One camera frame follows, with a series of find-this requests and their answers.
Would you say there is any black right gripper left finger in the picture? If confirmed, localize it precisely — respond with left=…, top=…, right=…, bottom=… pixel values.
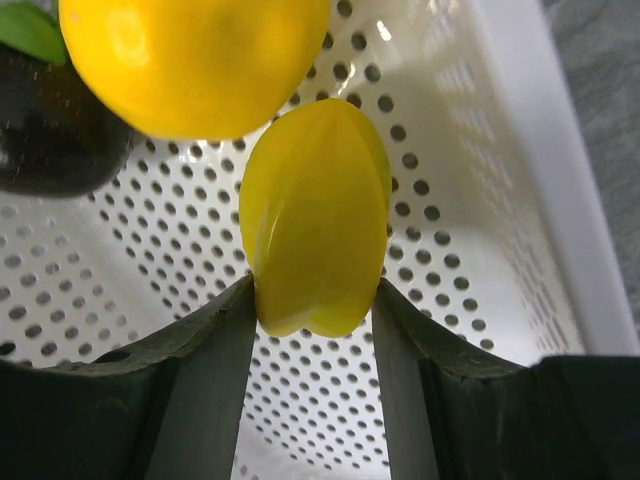
left=1, top=277, right=256, bottom=479

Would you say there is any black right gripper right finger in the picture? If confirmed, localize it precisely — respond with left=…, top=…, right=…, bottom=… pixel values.
left=372, top=280, right=639, bottom=479

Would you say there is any yellow green starfruit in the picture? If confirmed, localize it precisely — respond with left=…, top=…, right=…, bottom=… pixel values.
left=239, top=98, right=391, bottom=338

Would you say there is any dark purple mangosteen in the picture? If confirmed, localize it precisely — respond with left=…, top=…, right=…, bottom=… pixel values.
left=1, top=45, right=137, bottom=198

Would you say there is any yellow lemon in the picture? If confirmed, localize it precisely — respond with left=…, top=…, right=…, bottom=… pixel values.
left=58, top=0, right=331, bottom=140

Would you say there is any white perforated plastic basket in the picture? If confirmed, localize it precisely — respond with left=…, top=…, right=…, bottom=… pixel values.
left=1, top=1, right=639, bottom=479

